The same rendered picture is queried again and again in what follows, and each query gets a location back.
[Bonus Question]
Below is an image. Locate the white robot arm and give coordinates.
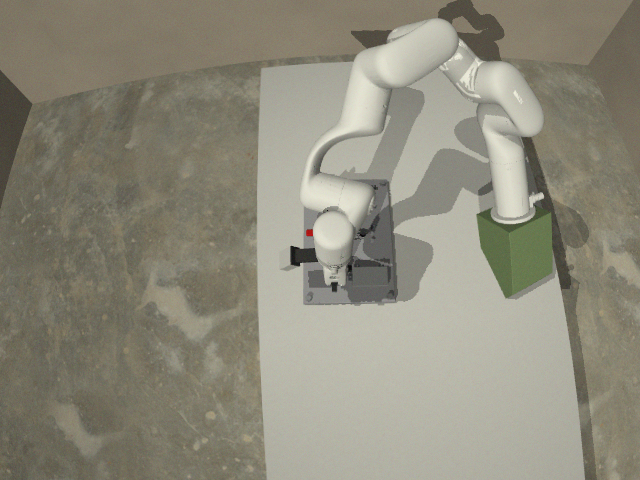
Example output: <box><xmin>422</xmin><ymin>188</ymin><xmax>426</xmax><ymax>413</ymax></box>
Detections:
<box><xmin>279</xmin><ymin>18</ymin><xmax>544</xmax><ymax>275</ymax></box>

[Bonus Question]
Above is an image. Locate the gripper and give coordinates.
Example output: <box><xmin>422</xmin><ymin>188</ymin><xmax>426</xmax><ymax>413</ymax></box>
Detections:
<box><xmin>319</xmin><ymin>262</ymin><xmax>349</xmax><ymax>292</ymax></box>

